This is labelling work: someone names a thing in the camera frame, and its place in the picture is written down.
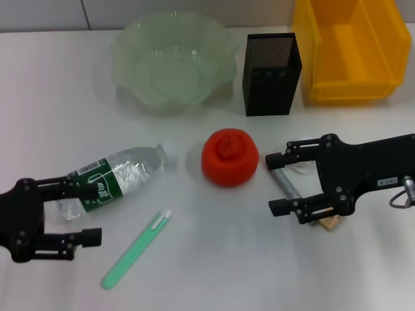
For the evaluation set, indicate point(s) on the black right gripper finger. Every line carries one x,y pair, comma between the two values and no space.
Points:
275,160
282,207

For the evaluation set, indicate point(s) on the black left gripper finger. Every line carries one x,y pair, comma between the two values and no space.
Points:
65,189
87,238

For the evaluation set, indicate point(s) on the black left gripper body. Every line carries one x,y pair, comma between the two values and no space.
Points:
19,220

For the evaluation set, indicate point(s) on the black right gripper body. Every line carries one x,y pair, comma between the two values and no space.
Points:
356,165

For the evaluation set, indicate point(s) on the white paper ball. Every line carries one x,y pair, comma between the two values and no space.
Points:
300,168

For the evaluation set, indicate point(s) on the mint green pen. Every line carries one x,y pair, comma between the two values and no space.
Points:
129,256

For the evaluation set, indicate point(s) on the clear water bottle green label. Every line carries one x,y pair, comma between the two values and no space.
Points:
136,162

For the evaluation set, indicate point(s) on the grey silver marker pen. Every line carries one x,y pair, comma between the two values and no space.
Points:
287,184

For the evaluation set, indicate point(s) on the tan eraser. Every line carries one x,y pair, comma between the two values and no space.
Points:
330,225

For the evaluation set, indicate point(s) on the black mesh pen holder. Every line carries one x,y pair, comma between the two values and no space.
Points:
269,94

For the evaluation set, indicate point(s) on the translucent green wavy fruit bowl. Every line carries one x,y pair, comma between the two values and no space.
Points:
146,81

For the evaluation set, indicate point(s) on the yellow plastic storage bin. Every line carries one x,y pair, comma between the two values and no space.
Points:
350,87

